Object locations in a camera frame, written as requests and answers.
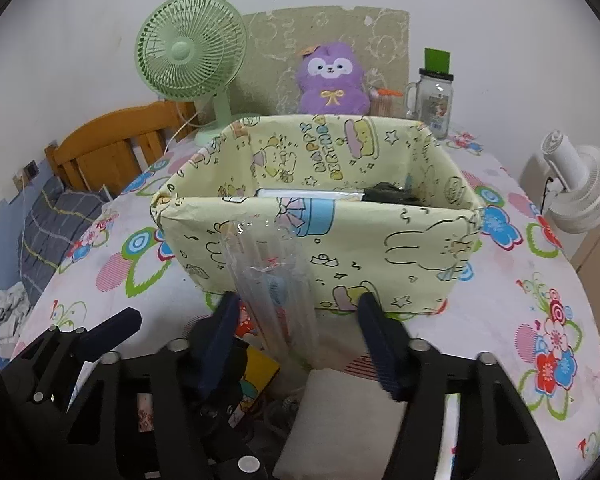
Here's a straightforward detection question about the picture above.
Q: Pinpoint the yellow cartoon packet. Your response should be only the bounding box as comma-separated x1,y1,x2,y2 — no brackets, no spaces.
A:
228,346,280,428

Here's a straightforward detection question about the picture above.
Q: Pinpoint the white cloth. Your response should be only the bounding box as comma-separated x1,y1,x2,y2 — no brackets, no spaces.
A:
273,370,405,479

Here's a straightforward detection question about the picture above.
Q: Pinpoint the clear plastic pouch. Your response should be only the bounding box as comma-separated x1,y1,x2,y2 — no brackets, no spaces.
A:
221,216,318,370

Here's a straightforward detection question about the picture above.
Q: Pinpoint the floral tablecloth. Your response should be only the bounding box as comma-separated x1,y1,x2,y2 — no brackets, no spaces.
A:
17,133,600,479

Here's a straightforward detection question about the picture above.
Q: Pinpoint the grey plaid pillow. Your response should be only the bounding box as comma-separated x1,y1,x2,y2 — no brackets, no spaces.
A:
18,176,109,306

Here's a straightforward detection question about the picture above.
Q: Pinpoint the patterned storage box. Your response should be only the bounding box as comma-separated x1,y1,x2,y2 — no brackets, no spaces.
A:
150,115,486,314

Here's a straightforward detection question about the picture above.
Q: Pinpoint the white standing fan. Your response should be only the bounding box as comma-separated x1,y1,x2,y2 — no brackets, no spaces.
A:
541,130,600,234

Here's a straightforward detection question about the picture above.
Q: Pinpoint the black plastic bag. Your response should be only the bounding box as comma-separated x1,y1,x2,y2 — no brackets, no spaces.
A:
362,182,420,206

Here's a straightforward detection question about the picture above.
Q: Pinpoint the glass jar green lid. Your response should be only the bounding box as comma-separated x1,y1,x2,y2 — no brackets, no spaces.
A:
404,48,454,139

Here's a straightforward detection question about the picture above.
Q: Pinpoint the cotton swab cup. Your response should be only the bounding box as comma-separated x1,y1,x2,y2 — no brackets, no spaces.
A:
370,87,403,117

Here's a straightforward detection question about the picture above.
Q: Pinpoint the green desk fan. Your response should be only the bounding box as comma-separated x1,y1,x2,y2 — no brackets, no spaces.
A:
134,0,247,145

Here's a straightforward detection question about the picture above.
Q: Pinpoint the purple plush toy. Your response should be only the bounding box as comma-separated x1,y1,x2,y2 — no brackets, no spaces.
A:
297,41,370,115

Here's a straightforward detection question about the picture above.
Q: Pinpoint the green cartoon backboard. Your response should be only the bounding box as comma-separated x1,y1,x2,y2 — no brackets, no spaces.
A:
228,6,411,115

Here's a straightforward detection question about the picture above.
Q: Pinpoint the white fan cable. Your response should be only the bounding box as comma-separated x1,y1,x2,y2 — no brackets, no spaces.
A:
162,102,204,154

